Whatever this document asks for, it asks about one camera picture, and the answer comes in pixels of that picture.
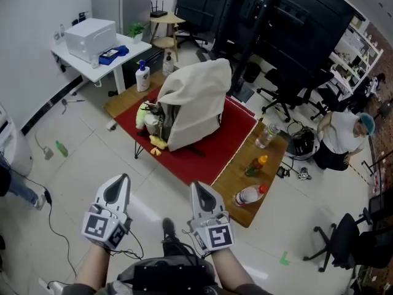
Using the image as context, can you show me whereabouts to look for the white pump lotion bottle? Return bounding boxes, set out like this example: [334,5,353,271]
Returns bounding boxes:
[135,60,151,93]

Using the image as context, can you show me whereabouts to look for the white box appliance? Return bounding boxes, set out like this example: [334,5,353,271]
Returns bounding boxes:
[63,17,117,63]

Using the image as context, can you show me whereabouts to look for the person's right forearm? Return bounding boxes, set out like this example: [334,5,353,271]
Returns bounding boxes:
[209,246,256,290]

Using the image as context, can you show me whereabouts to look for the black router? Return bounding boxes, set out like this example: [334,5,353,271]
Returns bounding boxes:
[150,0,168,18]

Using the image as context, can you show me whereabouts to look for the round wooden side table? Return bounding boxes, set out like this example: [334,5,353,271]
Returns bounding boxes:
[149,12,186,63]

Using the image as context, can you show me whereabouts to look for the white cup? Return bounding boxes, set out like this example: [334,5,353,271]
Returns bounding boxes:
[144,114,161,135]

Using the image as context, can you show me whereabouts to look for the yellow toy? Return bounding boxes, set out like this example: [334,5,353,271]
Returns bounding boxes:
[149,135,168,150]

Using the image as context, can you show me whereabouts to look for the black equipment box with cables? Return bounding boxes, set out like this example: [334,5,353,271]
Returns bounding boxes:
[287,127,316,160]

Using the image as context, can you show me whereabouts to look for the black trash bin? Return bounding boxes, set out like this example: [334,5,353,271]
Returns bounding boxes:
[243,61,262,84]

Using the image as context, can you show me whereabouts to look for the black office chair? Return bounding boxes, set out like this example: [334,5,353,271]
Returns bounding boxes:
[174,0,212,50]
[256,68,335,123]
[303,195,393,273]

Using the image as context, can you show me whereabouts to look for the black floor cable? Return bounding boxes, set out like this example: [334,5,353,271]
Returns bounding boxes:
[9,167,77,288]

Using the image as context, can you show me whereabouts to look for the yellow-green plush toy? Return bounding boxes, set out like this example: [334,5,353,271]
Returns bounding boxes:
[136,102,152,129]

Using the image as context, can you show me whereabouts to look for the orange-cap drink bottle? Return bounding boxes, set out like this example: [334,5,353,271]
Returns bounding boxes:
[244,154,269,177]

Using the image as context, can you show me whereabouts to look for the white machine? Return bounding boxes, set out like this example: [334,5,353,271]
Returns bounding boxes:
[0,102,34,178]

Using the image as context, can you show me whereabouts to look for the red table mat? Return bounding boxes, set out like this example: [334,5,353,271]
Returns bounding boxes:
[114,84,258,186]

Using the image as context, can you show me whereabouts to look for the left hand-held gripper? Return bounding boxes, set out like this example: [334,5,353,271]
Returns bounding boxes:
[80,173,133,252]

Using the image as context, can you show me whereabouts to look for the clear green-label water bottle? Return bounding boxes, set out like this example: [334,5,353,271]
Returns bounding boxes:
[255,122,281,149]

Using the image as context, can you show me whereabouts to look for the blue case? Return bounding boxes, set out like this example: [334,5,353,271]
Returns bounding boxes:
[98,45,130,66]

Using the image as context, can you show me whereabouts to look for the low wooden table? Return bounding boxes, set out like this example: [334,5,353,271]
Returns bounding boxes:
[103,69,289,229]

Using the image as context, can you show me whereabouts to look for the spare hand-held gripper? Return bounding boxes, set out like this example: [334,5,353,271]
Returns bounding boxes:
[295,167,313,181]

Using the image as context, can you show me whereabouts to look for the clear pump soap bottle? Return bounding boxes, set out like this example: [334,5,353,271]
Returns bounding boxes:
[161,52,175,77]

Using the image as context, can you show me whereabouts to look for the person's black shoe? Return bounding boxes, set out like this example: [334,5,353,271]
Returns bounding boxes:
[161,217,178,243]

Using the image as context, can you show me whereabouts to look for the red-cap water bottle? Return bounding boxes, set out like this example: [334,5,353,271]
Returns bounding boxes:
[232,184,270,208]

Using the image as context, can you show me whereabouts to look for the black chest-mounted box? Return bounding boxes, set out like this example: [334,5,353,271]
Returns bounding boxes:
[132,263,209,292]

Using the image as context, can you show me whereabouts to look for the large black screen stand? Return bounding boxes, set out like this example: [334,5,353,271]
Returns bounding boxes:
[176,0,357,95]

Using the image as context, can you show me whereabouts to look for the beige fabric bag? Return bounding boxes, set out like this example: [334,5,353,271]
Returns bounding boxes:
[156,58,233,152]

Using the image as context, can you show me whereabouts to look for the potted green plant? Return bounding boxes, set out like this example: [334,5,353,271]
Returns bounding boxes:
[127,22,146,44]

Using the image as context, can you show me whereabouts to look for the white desk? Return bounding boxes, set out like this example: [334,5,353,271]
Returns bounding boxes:
[50,32,153,95]

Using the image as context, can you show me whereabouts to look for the person's left forearm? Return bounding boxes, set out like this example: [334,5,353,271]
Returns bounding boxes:
[72,243,115,290]

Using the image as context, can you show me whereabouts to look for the white shelf unit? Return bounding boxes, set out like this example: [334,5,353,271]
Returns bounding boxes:
[319,14,384,95]

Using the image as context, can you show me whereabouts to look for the green bottle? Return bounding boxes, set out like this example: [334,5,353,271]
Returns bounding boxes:
[55,140,69,158]

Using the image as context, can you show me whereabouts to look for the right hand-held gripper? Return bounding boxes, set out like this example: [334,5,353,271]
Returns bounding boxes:
[186,181,236,259]

